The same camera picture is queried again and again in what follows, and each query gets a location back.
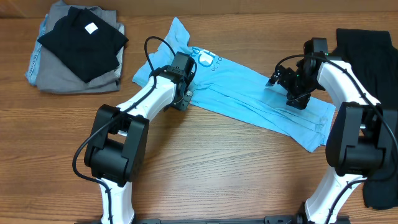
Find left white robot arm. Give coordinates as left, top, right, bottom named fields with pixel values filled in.
left=72, top=52, right=197, bottom=223

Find black garment on right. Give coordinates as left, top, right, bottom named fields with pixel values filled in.
left=333, top=28, right=397, bottom=210

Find folded grey garment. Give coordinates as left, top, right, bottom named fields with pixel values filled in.
left=36, top=1, right=125, bottom=94

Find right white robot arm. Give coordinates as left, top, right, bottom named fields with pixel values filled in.
left=267, top=38, right=397, bottom=223

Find light blue printed t-shirt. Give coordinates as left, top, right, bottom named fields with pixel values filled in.
left=132, top=18, right=335, bottom=152

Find folded light blue jeans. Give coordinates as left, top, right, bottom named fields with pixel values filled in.
left=25, top=14, right=49, bottom=86

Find folded black shirt with tag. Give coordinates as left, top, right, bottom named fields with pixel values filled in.
left=38, top=7, right=128, bottom=83

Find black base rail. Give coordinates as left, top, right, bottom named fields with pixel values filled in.
left=74, top=214, right=351, bottom=224

